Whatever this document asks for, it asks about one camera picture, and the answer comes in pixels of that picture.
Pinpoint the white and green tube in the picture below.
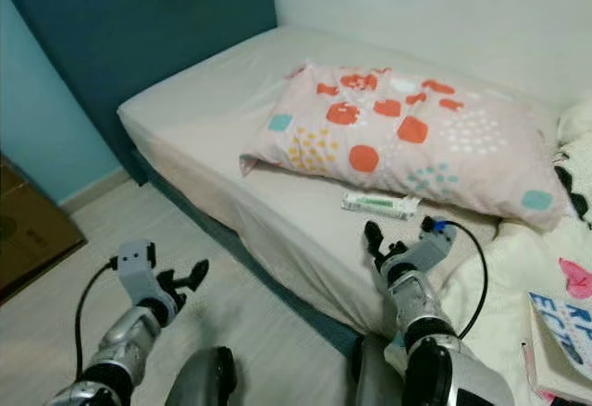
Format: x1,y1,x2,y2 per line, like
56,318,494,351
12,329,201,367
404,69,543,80
340,191,424,222

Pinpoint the pink pillow with orange patches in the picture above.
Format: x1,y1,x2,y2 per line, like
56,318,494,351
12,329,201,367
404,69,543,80
239,62,576,233

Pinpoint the cream cartoon print blanket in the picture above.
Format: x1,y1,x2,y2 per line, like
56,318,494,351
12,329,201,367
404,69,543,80
388,96,592,406

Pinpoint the brown wooden nightstand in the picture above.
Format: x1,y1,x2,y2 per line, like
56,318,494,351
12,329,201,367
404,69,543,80
0,158,86,301

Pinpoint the beige sheeted bed mattress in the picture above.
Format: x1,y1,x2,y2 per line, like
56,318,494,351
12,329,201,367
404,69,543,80
116,25,592,338

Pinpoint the white book with blue letters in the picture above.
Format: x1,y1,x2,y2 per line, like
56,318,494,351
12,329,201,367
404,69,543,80
523,290,592,402

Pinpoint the dark blue padded headboard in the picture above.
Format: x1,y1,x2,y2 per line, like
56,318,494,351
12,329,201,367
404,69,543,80
0,0,278,185

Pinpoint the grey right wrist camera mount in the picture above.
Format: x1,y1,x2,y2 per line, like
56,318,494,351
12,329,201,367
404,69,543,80
402,216,459,282

